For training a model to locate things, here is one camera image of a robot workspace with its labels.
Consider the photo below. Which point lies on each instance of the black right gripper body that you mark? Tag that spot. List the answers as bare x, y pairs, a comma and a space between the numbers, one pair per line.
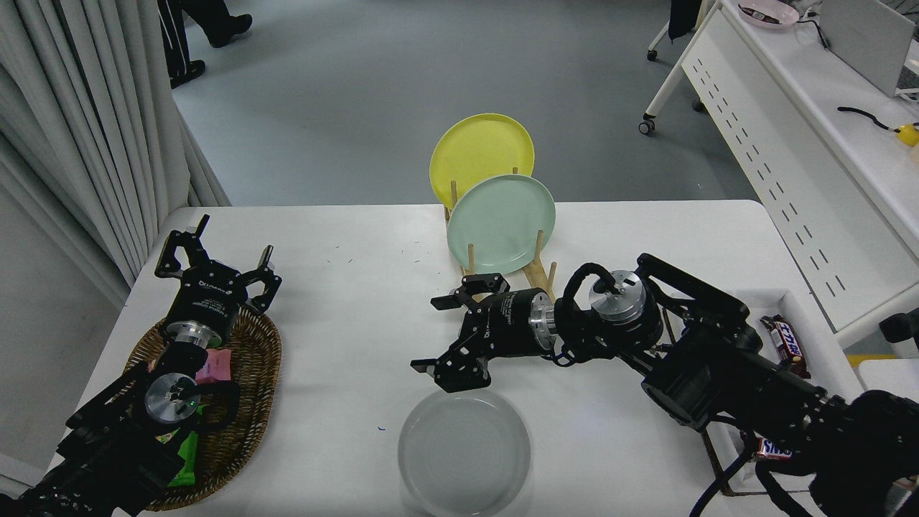
502, 323

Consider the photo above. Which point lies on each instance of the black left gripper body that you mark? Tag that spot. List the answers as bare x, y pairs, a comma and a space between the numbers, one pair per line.
208, 298

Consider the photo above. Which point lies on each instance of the grey plate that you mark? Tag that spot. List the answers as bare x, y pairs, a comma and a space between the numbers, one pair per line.
463, 452

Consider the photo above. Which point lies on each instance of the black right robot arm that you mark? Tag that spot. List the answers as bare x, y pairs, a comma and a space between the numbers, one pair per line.
718, 366

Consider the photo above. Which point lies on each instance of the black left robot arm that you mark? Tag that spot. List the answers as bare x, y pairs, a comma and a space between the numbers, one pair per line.
108, 445

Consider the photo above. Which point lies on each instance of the wooden plate rack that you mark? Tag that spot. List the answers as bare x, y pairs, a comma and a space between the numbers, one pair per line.
538, 280

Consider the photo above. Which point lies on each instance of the pale green plate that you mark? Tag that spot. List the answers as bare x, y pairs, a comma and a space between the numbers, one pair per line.
499, 222

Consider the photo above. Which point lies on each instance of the yellow plate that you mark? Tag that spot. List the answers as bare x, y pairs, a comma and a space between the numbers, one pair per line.
477, 147

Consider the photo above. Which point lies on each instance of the pink snack packet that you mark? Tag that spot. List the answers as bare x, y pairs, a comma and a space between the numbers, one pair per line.
214, 366

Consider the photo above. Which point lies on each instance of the brown wicker basket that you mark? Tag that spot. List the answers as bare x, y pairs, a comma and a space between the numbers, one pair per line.
244, 402

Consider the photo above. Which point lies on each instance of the grey curtain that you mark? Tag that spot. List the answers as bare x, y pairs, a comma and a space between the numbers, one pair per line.
86, 129

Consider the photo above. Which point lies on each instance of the green snack packet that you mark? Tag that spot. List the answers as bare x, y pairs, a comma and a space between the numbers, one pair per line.
187, 456

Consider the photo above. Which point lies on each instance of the person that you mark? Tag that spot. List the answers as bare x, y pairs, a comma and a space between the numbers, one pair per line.
176, 36

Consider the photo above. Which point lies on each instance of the brown Snickers bar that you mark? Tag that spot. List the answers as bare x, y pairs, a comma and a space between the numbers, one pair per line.
774, 449
786, 345

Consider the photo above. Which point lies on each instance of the white chair leg with caster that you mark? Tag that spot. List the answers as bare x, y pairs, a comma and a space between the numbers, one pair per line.
659, 39

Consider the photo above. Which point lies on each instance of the white shallow tray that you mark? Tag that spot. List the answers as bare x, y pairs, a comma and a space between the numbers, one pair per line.
826, 345

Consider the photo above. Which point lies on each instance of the black cloth on chair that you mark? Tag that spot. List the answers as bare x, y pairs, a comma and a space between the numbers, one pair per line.
683, 18

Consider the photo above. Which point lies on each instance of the white desk with casters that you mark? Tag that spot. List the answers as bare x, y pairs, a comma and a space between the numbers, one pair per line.
790, 129

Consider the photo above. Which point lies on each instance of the white side table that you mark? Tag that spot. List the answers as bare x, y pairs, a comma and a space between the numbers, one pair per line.
890, 373

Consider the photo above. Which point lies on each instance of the pink bowl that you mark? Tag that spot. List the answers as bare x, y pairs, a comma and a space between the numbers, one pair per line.
768, 14

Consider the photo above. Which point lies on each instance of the black round object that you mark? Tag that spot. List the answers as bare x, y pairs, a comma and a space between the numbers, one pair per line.
901, 327

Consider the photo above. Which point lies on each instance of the small yellow object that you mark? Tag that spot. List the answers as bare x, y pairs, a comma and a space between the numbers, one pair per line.
909, 135

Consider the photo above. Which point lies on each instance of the grey laptop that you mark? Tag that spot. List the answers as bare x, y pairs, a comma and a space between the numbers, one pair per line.
865, 39

